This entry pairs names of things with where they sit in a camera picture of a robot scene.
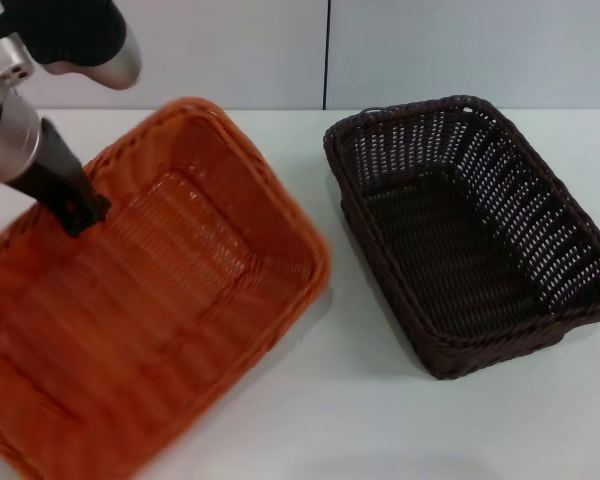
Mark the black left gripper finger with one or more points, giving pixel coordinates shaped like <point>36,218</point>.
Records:
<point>62,190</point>

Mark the orange woven plastic basket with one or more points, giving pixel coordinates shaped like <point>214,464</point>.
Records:
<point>155,325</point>

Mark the dark brown woven plastic basket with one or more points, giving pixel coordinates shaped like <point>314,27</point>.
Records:
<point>445,260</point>

